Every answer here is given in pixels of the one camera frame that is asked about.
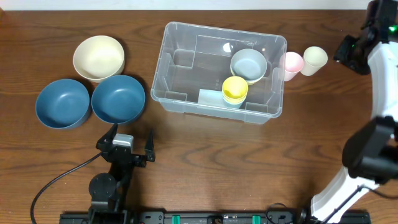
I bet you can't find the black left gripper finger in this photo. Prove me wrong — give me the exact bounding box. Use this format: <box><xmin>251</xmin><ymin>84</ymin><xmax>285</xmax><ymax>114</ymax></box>
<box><xmin>96</xmin><ymin>123</ymin><xmax>118</xmax><ymax>151</ymax></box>
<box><xmin>144</xmin><ymin>129</ymin><xmax>155</xmax><ymax>162</ymax></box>

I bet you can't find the cream cup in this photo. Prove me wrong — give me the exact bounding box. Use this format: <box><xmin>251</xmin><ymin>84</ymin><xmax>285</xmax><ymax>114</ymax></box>
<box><xmin>300</xmin><ymin>46</ymin><xmax>328</xmax><ymax>76</ymax></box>

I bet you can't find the dark blue bowl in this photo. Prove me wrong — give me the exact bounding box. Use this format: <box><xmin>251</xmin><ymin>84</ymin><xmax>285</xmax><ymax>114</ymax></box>
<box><xmin>35</xmin><ymin>79</ymin><xmax>91</xmax><ymax>129</ymax></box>
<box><xmin>91</xmin><ymin>75</ymin><xmax>146</xmax><ymax>124</ymax></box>

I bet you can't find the pink cup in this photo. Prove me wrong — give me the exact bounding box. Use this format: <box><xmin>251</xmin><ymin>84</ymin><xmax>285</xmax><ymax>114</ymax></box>
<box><xmin>280</xmin><ymin>52</ymin><xmax>304</xmax><ymax>82</ymax></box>

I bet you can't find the cream large bowl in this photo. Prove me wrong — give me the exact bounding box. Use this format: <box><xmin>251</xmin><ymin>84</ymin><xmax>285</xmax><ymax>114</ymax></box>
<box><xmin>73</xmin><ymin>35</ymin><xmax>125</xmax><ymax>83</ymax></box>

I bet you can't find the light blue cup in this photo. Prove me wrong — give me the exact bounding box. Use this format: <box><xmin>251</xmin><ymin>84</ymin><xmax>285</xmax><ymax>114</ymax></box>
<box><xmin>223</xmin><ymin>101</ymin><xmax>243</xmax><ymax>109</ymax></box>

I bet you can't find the yellow cup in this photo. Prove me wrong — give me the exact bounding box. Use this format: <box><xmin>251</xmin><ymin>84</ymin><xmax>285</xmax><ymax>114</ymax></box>
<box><xmin>223</xmin><ymin>96</ymin><xmax>246</xmax><ymax>105</ymax></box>
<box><xmin>221</xmin><ymin>76</ymin><xmax>249</xmax><ymax>100</ymax></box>

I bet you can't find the white small bowl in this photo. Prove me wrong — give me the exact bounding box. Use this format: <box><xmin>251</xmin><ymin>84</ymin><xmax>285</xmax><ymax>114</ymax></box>
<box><xmin>246</xmin><ymin>73</ymin><xmax>265</xmax><ymax>85</ymax></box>

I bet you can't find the grey-blue small bowl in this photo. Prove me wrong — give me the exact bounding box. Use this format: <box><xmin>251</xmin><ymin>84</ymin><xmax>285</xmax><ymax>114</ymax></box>
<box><xmin>230</xmin><ymin>49</ymin><xmax>267</xmax><ymax>81</ymax></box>

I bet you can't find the yellow small bowl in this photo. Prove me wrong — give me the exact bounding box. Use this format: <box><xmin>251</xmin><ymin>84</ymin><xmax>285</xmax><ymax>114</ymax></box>
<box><xmin>246</xmin><ymin>78</ymin><xmax>262</xmax><ymax>85</ymax></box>

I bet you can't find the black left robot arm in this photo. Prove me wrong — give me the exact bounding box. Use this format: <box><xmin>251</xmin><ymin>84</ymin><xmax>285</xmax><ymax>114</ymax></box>
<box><xmin>88</xmin><ymin>123</ymin><xmax>155</xmax><ymax>224</ymax></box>

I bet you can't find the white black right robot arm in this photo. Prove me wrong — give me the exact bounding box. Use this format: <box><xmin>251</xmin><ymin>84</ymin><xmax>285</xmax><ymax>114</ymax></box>
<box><xmin>299</xmin><ymin>34</ymin><xmax>397</xmax><ymax>223</ymax></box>

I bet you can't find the clear plastic storage bin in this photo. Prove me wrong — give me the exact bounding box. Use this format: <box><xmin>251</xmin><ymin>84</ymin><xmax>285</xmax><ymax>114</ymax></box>
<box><xmin>150</xmin><ymin>22</ymin><xmax>287</xmax><ymax>124</ymax></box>

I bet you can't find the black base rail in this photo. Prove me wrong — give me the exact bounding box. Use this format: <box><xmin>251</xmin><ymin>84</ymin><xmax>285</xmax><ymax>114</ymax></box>
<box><xmin>58</xmin><ymin>202</ymin><xmax>373</xmax><ymax>224</ymax></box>

